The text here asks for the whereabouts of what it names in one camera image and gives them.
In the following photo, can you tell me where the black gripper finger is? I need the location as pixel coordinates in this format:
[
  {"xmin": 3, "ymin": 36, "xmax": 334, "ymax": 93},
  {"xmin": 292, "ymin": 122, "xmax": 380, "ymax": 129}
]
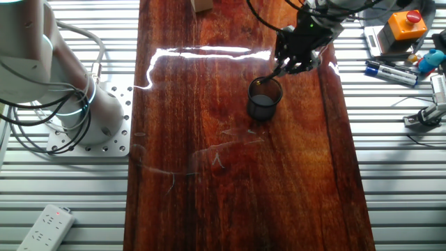
[
  {"xmin": 275, "ymin": 57, "xmax": 290, "ymax": 76},
  {"xmin": 294, "ymin": 52, "xmax": 321, "ymax": 75}
]

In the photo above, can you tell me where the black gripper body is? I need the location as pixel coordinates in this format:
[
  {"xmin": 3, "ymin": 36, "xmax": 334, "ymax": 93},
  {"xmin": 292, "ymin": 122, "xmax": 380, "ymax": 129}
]
[{"xmin": 274, "ymin": 20, "xmax": 335, "ymax": 63}]

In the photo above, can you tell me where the black pen with gold tip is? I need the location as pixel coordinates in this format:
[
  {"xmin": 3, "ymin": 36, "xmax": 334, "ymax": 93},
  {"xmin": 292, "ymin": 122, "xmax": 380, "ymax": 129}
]
[{"xmin": 256, "ymin": 68, "xmax": 284, "ymax": 86}]

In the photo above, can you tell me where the black mesh pen holder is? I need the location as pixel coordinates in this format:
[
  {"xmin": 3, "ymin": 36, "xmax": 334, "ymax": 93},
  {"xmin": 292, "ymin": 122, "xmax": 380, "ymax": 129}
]
[{"xmin": 246, "ymin": 75, "xmax": 284, "ymax": 123}]

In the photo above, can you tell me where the white scale device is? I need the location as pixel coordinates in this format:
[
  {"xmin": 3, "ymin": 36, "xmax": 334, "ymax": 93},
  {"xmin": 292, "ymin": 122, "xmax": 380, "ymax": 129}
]
[{"xmin": 363, "ymin": 24, "xmax": 417, "ymax": 59}]

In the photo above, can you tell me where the grey cloth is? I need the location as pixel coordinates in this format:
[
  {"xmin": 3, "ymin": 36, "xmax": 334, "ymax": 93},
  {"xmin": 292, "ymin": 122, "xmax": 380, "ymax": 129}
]
[{"xmin": 357, "ymin": 0, "xmax": 437, "ymax": 53}]

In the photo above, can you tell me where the white marker with black cap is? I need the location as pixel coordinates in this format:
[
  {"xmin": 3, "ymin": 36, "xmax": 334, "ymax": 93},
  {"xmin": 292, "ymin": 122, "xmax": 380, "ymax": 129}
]
[{"xmin": 364, "ymin": 59, "xmax": 419, "ymax": 77}]

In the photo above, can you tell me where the white marker with blue cap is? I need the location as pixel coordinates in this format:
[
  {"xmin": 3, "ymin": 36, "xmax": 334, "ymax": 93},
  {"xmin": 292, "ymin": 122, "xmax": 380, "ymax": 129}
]
[{"xmin": 364, "ymin": 66, "xmax": 419, "ymax": 88}]

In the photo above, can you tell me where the beige wooden block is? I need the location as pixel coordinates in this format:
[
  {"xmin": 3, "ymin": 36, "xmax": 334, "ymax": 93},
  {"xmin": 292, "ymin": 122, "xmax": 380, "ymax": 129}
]
[{"xmin": 190, "ymin": 0, "xmax": 214, "ymax": 13}]

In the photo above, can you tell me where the orange emergency stop button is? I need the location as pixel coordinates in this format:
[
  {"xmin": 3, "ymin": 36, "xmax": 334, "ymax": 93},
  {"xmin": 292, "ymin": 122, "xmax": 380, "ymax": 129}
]
[{"xmin": 377, "ymin": 9, "xmax": 429, "ymax": 54}]

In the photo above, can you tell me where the blue plush toy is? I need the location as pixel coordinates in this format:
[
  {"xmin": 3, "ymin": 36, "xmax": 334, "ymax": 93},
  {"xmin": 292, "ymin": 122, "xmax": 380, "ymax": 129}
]
[{"xmin": 415, "ymin": 48, "xmax": 446, "ymax": 75}]

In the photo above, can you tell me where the black device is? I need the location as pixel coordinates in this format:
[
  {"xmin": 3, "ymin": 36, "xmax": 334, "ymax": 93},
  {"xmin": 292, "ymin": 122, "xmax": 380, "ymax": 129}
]
[{"xmin": 431, "ymin": 29, "xmax": 446, "ymax": 54}]

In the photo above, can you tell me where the wood grain board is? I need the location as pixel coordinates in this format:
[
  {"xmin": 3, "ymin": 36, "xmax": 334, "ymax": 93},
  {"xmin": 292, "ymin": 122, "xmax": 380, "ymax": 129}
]
[{"xmin": 123, "ymin": 0, "xmax": 376, "ymax": 251}]

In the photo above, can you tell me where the white power strip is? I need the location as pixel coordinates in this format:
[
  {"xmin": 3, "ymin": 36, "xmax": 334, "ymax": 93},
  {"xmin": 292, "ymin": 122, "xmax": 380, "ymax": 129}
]
[{"xmin": 16, "ymin": 204, "xmax": 77, "ymax": 251}]

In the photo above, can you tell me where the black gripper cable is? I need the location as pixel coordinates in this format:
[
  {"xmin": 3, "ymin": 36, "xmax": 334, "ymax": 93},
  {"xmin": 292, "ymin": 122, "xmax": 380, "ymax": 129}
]
[{"xmin": 245, "ymin": 0, "xmax": 290, "ymax": 34}]

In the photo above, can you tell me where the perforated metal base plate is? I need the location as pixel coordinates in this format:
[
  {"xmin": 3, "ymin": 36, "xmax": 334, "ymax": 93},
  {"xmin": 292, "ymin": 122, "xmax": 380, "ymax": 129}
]
[{"xmin": 46, "ymin": 82, "xmax": 134, "ymax": 158}]

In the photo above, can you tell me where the grey base cable with connector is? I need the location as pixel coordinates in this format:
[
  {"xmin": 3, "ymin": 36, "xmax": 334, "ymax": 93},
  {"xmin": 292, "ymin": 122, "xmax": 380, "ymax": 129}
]
[{"xmin": 55, "ymin": 20, "xmax": 106, "ymax": 84}]

